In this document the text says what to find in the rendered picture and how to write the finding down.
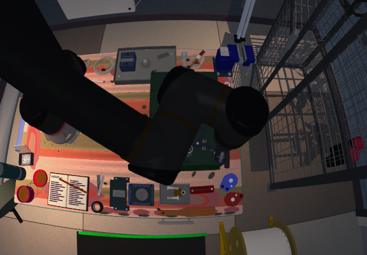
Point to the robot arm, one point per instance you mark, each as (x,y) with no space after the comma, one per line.
(94,100)

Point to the green winch body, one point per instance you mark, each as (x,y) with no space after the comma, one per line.
(205,149)

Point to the red crank tray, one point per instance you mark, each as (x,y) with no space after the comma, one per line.
(225,81)

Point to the dark crank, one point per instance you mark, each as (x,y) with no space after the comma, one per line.
(222,157)

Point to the grey flat tray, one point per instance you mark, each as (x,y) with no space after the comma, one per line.
(149,73)

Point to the grey parts tray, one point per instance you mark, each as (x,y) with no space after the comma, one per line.
(183,199)

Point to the blue square tray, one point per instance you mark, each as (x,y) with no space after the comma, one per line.
(140,195)

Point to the silver spoon shaped tool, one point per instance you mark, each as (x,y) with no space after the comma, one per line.
(184,57)

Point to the brown grey plate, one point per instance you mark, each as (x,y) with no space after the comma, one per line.
(163,55)

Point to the grey knob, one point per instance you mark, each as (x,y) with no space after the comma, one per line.
(145,63)

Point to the silver bolt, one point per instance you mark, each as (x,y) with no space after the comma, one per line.
(173,198)
(171,187)

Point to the blue bench vise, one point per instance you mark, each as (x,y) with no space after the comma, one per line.
(226,57)

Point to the red spirit level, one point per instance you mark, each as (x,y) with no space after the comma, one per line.
(202,190)

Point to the blue plate with holes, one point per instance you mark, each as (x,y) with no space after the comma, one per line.
(228,182)

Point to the blue box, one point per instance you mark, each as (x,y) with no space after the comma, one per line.
(128,61)

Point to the white pen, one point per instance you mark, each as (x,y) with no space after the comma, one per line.
(97,81)

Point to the red plate with holes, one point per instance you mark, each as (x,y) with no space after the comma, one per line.
(233,199)

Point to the silver tweezers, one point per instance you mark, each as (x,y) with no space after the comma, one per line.
(100,184)

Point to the white hook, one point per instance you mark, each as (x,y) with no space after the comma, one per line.
(86,63)

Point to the black tape roll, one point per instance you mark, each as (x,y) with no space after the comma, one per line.
(97,207)

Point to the brown pencil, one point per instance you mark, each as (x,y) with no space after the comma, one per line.
(73,185)

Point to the black bin green rim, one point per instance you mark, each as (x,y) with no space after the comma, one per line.
(140,245)

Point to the grey cage lock box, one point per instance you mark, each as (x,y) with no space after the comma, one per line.
(293,38)

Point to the open notebook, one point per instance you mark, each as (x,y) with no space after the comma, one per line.
(67,193)

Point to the red round tin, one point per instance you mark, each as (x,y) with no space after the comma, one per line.
(40,177)

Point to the black box white pattern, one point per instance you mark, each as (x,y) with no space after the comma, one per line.
(26,159)

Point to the magenta round tin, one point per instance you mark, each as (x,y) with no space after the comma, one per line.
(25,194)

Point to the red canister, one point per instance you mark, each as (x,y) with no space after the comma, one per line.
(357,149)

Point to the dark teal bracket box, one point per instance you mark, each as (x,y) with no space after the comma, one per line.
(119,193)

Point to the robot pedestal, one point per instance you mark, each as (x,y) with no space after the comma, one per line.
(64,136)

